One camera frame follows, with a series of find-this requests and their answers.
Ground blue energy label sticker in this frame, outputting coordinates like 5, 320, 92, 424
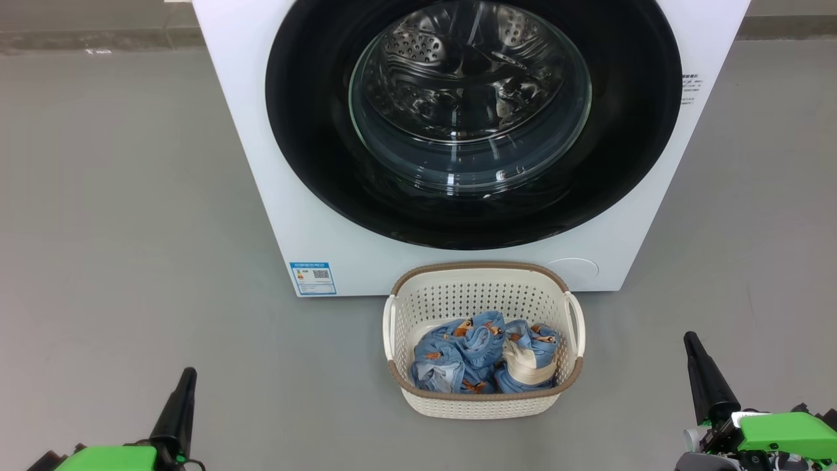
290, 262, 337, 296

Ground cream perforated laundry basket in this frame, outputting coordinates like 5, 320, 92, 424
383, 262, 586, 419

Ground round white filter cover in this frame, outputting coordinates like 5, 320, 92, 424
548, 258, 599, 292

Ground blue garment with beige waistband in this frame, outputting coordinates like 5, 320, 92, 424
494, 319, 562, 392

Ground white front-load washing machine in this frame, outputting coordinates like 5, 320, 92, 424
192, 0, 751, 298

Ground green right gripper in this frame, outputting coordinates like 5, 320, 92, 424
677, 332, 837, 471

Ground dark grey washing machine door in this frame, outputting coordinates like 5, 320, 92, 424
265, 0, 683, 251

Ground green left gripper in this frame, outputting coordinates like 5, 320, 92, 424
27, 368, 205, 471

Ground blue cartoon print garment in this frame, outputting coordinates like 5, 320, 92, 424
411, 311, 507, 394

